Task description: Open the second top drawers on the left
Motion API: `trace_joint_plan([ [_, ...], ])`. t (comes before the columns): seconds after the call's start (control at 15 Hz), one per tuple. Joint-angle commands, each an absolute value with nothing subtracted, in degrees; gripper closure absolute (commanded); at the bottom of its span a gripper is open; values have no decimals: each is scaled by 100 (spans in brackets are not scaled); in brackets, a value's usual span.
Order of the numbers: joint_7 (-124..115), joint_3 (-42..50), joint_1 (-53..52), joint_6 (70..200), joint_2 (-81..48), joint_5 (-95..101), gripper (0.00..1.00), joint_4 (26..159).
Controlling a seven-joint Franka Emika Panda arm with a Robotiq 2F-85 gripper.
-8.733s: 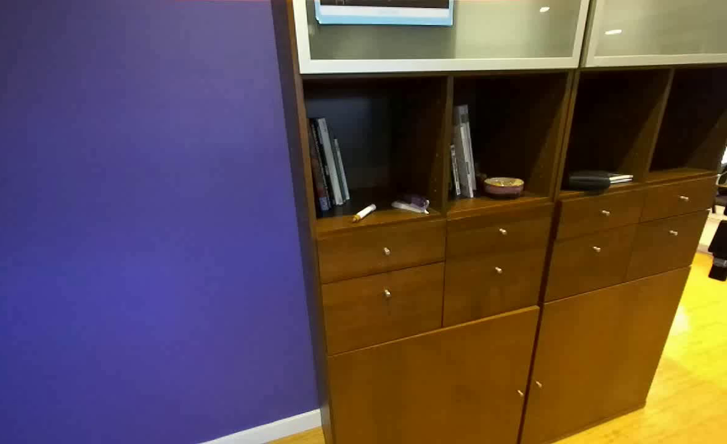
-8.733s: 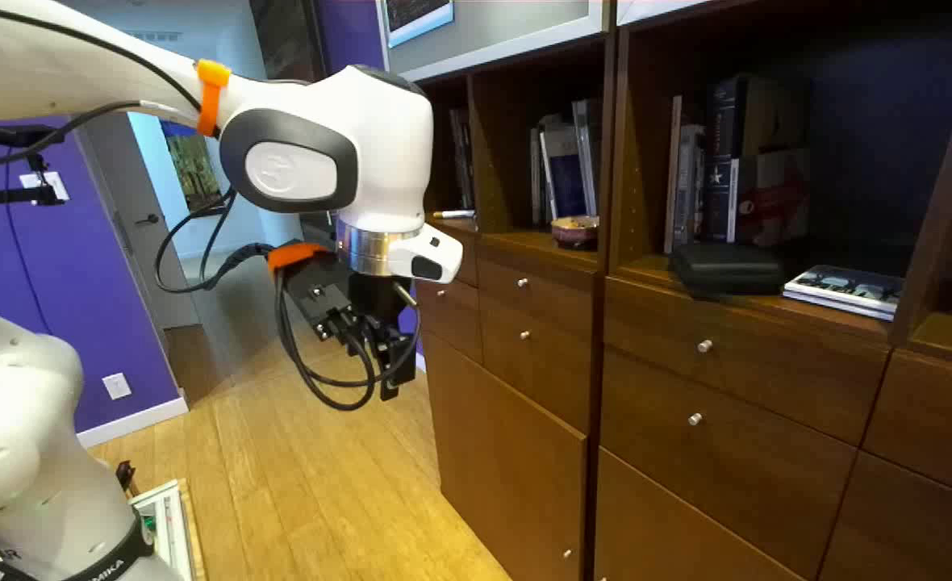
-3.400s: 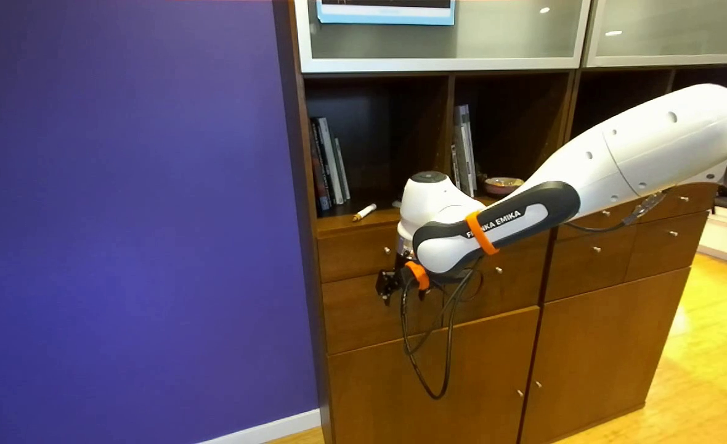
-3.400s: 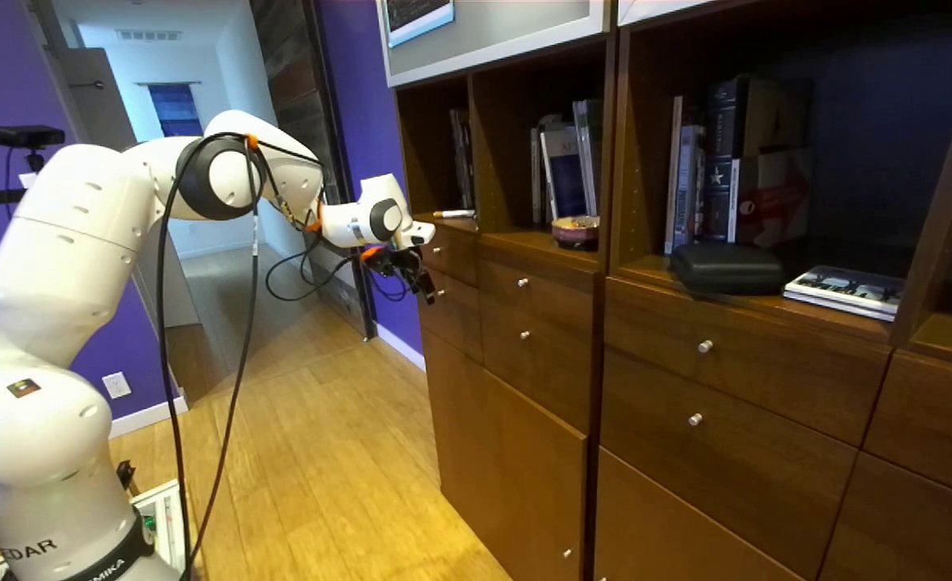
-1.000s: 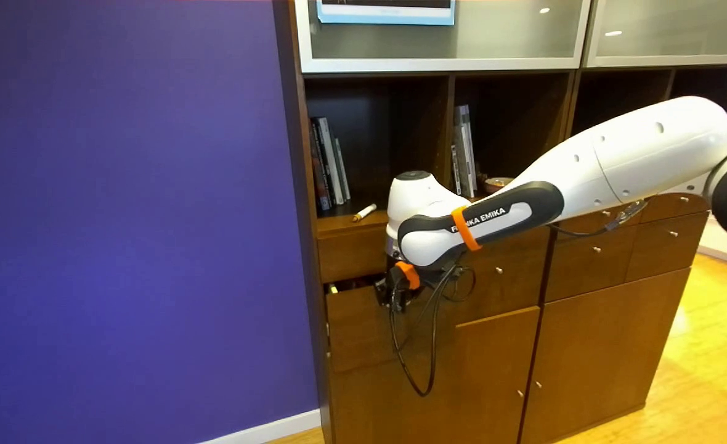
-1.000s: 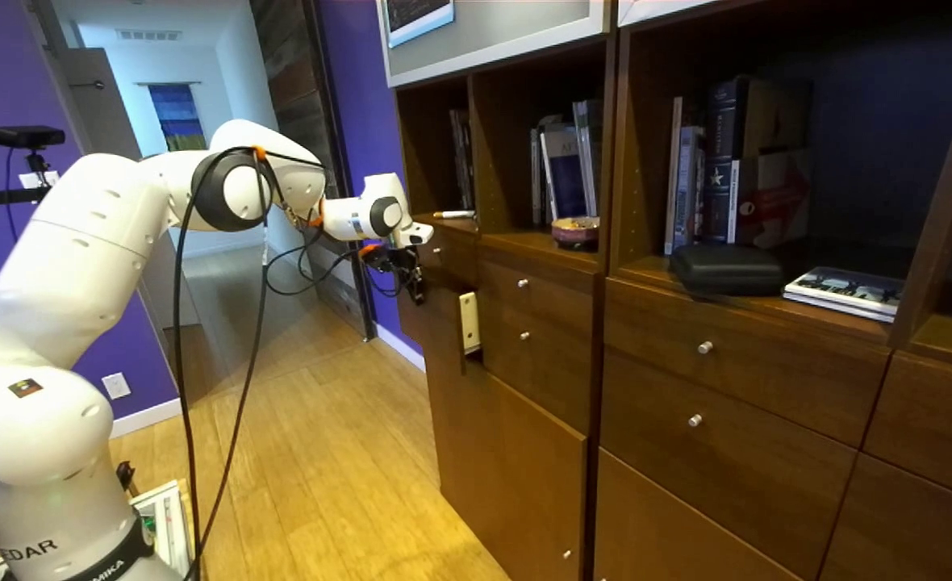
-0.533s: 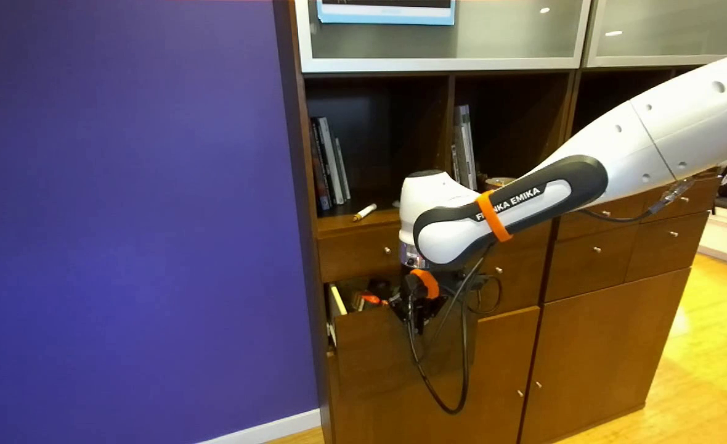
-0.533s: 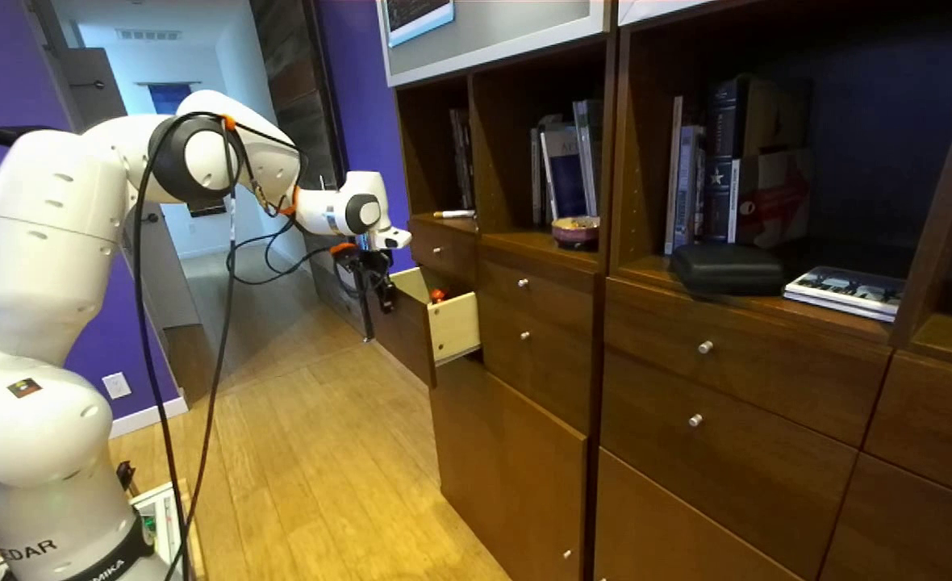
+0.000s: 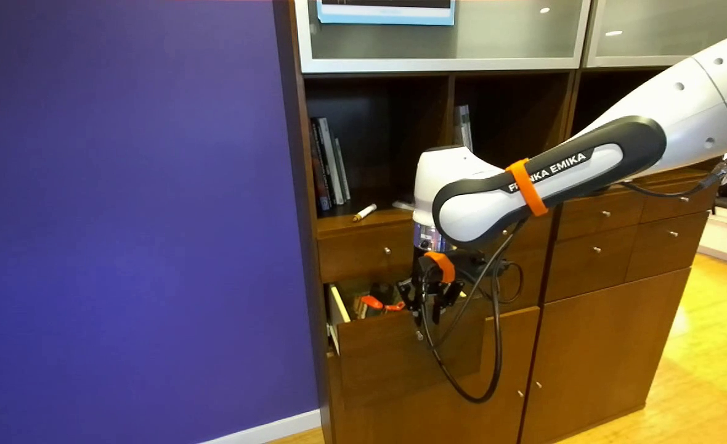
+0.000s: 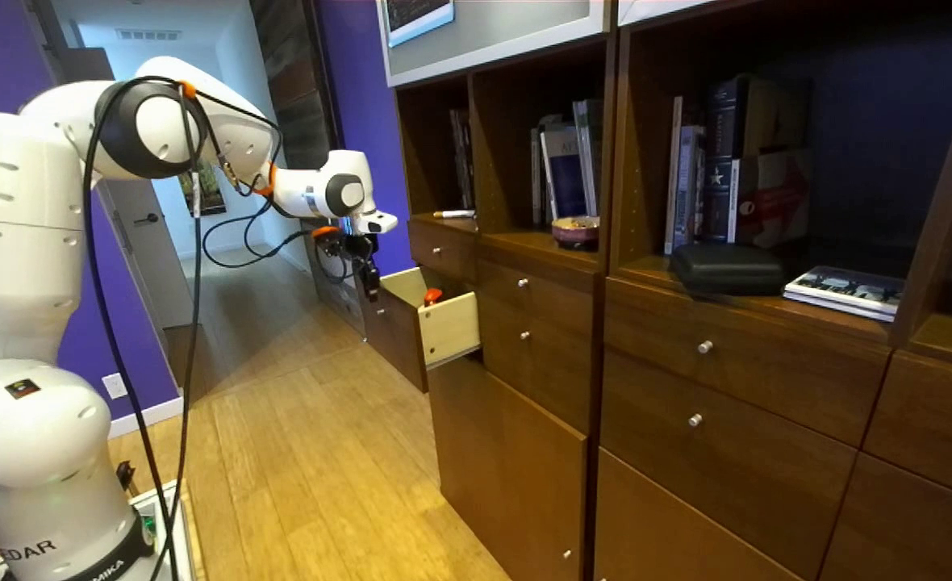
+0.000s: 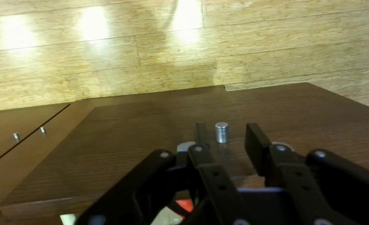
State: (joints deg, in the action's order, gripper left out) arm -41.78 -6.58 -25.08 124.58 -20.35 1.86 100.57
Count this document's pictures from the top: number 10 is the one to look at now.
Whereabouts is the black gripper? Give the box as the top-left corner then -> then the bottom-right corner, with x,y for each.
341,232 -> 385,308

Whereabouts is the grey book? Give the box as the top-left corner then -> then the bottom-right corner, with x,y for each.
447,104 -> 477,212
675,119 -> 709,254

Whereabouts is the brown wooden shelving cabinet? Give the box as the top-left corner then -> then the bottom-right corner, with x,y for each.
382,0 -> 952,581

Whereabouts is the small brown bowl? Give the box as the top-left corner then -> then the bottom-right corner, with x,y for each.
550,212 -> 605,254

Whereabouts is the dark brown door panel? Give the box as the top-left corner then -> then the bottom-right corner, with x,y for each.
244,0 -> 339,175

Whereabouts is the grey hallway door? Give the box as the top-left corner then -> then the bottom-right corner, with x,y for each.
97,175 -> 201,328

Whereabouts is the books left shelf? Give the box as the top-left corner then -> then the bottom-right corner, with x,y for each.
536,119 -> 596,227

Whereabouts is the books shelf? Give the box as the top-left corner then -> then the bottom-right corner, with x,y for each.
536,119 -> 596,227
746,146 -> 815,254

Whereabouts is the brown wooden cabinet door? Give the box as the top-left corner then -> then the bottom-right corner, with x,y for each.
425,351 -> 592,581
594,449 -> 803,581

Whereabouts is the tall white book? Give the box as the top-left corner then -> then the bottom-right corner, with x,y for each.
567,96 -> 605,218

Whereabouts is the wide frosted glass door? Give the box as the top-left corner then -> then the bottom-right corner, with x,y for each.
382,0 -> 612,87

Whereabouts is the thin white book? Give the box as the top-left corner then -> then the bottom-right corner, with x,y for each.
662,89 -> 684,258

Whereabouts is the black zip case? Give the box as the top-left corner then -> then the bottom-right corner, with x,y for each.
667,240 -> 790,298

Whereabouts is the tall black book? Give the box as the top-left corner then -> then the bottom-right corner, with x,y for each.
705,70 -> 750,245

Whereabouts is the books middle shelf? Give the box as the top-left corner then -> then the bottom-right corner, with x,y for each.
746,146 -> 815,254

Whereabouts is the tan book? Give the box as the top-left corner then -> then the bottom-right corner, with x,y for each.
736,76 -> 815,156

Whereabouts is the white book lying flat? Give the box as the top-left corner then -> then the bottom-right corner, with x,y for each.
781,263 -> 908,326

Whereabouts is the framed wall picture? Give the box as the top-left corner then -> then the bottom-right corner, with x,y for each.
177,159 -> 229,218

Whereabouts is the white wall outlet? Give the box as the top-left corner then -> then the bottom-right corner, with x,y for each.
97,367 -> 133,404

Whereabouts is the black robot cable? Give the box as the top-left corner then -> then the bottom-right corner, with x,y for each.
79,73 -> 323,581

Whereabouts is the white rectangular floor frame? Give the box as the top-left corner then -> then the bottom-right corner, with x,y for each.
125,482 -> 207,581

